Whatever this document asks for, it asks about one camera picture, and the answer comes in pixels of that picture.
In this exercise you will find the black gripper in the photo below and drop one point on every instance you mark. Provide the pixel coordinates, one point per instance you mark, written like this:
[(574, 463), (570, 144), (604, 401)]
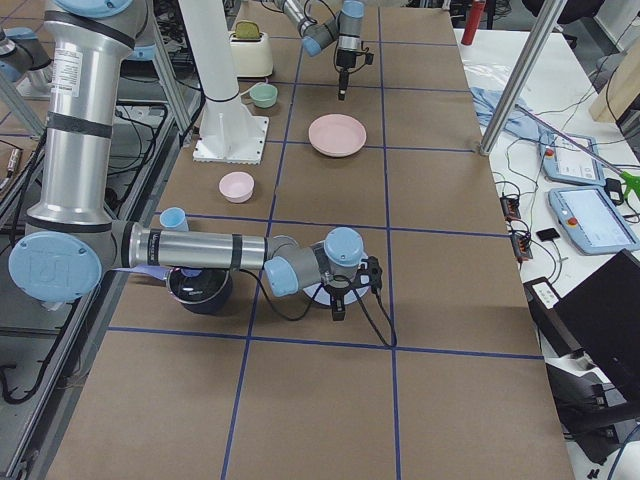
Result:
[(338, 292), (344, 59)]

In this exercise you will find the pink plate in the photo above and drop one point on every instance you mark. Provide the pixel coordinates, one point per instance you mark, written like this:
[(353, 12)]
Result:
[(337, 135)]

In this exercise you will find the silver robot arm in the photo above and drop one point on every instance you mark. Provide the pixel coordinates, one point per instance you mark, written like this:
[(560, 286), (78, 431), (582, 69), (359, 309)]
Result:
[(342, 31), (71, 241)]

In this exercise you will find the green bowl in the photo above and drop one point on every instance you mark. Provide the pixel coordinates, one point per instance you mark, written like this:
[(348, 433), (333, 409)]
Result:
[(264, 95)]

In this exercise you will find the cream toaster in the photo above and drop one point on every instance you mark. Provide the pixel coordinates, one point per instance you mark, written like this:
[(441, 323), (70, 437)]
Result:
[(251, 50)]

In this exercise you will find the dark blue lidded pot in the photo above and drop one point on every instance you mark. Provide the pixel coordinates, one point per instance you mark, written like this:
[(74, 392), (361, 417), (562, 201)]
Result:
[(201, 291)]

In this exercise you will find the pink bowl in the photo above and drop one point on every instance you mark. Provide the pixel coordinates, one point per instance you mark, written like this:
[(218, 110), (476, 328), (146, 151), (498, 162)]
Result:
[(237, 186)]

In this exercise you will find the red bottle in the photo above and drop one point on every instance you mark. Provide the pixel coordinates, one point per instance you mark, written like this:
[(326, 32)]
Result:
[(473, 21)]

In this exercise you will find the light blue cup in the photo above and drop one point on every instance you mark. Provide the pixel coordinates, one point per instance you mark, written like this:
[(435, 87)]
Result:
[(175, 219)]

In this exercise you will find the far teach pendant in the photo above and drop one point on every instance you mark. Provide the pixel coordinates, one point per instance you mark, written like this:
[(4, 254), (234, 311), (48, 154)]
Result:
[(565, 163)]

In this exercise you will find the teach pendant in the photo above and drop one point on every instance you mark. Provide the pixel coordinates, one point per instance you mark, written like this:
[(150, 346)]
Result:
[(591, 220), (565, 163)]

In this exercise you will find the black monitor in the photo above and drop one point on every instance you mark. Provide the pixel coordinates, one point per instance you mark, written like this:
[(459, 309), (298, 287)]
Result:
[(602, 314)]

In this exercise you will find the near teach pendant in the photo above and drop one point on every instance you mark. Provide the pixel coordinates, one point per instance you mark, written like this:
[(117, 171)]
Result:
[(591, 220)]

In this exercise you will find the green tipped metal rod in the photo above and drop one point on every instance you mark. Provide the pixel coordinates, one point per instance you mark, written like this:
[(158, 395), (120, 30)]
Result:
[(631, 182)]

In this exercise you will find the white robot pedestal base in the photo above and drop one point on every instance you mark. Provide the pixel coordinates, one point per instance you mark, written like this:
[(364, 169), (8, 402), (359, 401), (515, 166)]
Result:
[(228, 132)]

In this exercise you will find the aluminium frame post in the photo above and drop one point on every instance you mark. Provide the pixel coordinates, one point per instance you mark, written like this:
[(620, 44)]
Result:
[(535, 42)]

